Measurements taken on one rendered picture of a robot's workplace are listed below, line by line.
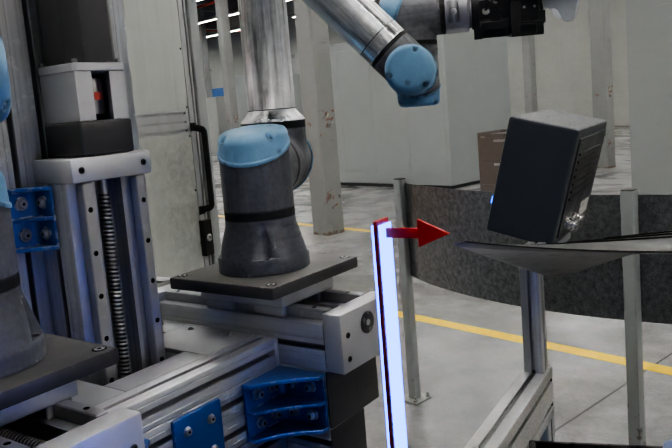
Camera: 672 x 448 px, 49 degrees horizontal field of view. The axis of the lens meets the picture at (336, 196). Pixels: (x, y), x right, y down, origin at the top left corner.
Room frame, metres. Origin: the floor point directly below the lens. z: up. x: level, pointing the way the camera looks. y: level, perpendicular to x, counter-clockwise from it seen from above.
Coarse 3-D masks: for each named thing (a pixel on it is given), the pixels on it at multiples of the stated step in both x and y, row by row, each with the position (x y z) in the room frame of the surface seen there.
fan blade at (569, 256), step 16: (592, 240) 0.55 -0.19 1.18; (608, 240) 0.53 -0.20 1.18; (624, 240) 0.52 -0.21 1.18; (640, 240) 0.51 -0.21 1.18; (656, 240) 0.50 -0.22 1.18; (496, 256) 0.59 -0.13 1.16; (512, 256) 0.59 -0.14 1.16; (528, 256) 0.59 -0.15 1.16; (544, 256) 0.59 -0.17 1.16; (560, 256) 0.60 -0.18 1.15; (576, 256) 0.60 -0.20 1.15; (592, 256) 0.61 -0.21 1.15; (608, 256) 0.62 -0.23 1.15; (624, 256) 0.63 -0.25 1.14; (544, 272) 0.66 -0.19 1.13; (560, 272) 0.66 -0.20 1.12
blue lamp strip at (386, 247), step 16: (384, 224) 0.63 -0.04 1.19; (384, 240) 0.63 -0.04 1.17; (384, 256) 0.62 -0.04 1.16; (384, 272) 0.62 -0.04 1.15; (384, 288) 0.62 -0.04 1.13; (384, 304) 0.62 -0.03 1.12; (400, 368) 0.64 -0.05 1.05; (400, 384) 0.63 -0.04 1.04; (400, 400) 0.63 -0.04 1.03; (400, 416) 0.63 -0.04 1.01; (400, 432) 0.63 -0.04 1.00
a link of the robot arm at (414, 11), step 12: (384, 0) 1.26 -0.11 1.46; (396, 0) 1.26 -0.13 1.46; (408, 0) 1.25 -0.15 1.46; (420, 0) 1.24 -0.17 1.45; (432, 0) 1.24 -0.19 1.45; (396, 12) 1.25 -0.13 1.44; (408, 12) 1.24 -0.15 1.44; (420, 12) 1.24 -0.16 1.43; (432, 12) 1.24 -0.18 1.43; (444, 12) 1.31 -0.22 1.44; (408, 24) 1.24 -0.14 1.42; (420, 24) 1.24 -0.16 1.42; (432, 24) 1.24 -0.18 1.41; (444, 24) 1.24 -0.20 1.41; (420, 36) 1.24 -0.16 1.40; (432, 36) 1.25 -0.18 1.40
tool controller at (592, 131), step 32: (512, 128) 1.15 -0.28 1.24; (544, 128) 1.12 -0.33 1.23; (576, 128) 1.11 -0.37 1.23; (512, 160) 1.15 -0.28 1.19; (544, 160) 1.12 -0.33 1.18; (576, 160) 1.12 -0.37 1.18; (512, 192) 1.15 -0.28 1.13; (544, 192) 1.13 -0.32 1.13; (576, 192) 1.18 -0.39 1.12; (512, 224) 1.15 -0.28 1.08; (544, 224) 1.13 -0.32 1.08; (576, 224) 1.14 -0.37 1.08
